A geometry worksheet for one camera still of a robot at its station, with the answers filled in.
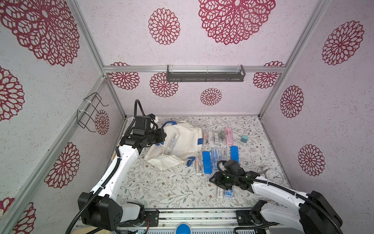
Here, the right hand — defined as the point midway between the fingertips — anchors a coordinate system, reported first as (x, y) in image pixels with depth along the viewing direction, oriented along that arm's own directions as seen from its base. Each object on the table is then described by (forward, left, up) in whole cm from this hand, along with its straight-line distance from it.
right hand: (210, 180), depth 82 cm
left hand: (+16, +24, +20) cm, 35 cm away
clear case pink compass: (+11, +6, -3) cm, 13 cm away
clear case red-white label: (-6, -6, -4) cm, 9 cm away
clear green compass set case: (+34, -11, -4) cm, 36 cm away
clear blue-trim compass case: (+16, -5, -3) cm, 17 cm away
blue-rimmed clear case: (+13, 0, -5) cm, 14 cm away
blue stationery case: (+21, -19, -6) cm, 29 cm away
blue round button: (-23, +14, -2) cm, 27 cm away
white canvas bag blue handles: (+26, +17, -1) cm, 31 cm away
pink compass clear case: (+32, +1, -4) cm, 33 cm away
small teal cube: (+33, -27, -5) cm, 43 cm away
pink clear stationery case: (+34, -17, -4) cm, 38 cm away
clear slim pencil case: (+19, -11, -4) cm, 22 cm away
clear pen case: (+34, -7, -4) cm, 35 cm away
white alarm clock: (+5, -37, -2) cm, 37 cm away
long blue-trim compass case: (-5, -11, -4) cm, 13 cm away
